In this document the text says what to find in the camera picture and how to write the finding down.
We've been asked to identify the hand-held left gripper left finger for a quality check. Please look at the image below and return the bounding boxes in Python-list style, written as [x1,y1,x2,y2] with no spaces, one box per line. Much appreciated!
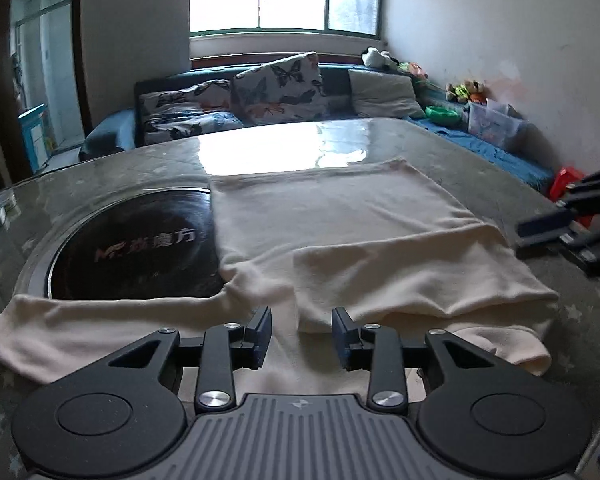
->
[70,306,273,411]

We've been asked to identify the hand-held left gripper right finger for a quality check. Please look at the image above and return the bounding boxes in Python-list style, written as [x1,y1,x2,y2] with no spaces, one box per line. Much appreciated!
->
[331,306,531,411]

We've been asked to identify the cream sweater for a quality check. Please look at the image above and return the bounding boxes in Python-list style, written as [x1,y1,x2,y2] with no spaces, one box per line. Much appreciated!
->
[0,158,561,403]

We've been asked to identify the red plastic stool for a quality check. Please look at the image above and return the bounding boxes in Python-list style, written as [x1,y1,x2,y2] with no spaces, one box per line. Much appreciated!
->
[550,166,598,228]

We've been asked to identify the clear plastic storage box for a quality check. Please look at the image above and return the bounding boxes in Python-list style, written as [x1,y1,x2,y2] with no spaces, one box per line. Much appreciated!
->
[467,100,523,151]

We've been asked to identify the round black induction cooktop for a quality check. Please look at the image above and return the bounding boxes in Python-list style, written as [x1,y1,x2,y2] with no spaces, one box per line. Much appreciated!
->
[17,186,229,302]

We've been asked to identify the green plastic bowl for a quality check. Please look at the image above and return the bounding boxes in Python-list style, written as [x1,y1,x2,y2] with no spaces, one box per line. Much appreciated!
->
[425,105,461,127]

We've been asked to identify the brown and green plush toys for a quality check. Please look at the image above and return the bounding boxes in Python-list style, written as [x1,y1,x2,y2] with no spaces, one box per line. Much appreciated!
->
[445,80,486,104]

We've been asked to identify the colourful plush toy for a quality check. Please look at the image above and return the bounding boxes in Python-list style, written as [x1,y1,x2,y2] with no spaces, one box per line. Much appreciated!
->
[399,61,428,81]

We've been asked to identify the grey pillow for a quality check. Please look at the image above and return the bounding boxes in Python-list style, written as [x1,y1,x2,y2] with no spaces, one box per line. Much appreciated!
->
[348,68,426,120]

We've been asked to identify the butterfly print pillow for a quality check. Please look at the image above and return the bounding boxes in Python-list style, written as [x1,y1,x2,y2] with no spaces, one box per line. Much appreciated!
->
[231,51,331,127]
[140,79,246,146]

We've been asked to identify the panda plush toy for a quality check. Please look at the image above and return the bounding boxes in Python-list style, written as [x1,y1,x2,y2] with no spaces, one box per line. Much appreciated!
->
[361,47,400,71]

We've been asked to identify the blue corner sofa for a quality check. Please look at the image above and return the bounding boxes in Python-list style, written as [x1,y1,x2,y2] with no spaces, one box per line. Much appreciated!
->
[79,62,556,193]

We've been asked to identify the light blue cabinet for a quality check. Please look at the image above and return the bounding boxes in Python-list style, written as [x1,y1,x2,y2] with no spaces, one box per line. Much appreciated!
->
[19,104,56,173]

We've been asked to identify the dark wooden door frame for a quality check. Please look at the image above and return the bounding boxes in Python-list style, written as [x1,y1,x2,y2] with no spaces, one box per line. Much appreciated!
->
[0,0,93,186]

